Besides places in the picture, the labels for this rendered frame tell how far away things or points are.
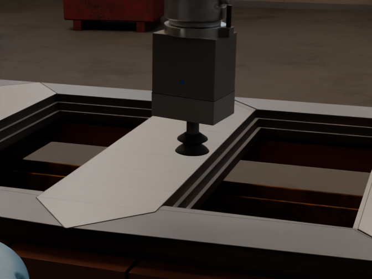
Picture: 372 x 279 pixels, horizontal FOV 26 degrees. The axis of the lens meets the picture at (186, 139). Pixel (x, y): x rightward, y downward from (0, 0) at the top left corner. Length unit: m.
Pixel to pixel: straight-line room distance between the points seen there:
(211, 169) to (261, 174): 2.61
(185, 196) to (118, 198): 0.11
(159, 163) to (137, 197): 0.16
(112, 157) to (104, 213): 0.25
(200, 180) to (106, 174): 0.15
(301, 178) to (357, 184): 0.26
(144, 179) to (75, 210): 0.16
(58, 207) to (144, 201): 0.12
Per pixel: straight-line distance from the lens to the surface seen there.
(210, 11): 0.94
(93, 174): 1.24
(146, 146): 1.38
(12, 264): 0.68
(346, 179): 3.90
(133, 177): 1.22
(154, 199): 1.13
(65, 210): 1.11
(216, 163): 1.34
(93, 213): 1.09
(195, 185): 1.24
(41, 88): 1.83
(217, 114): 0.97
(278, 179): 3.86
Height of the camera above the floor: 1.27
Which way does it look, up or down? 16 degrees down
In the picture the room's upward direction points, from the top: straight up
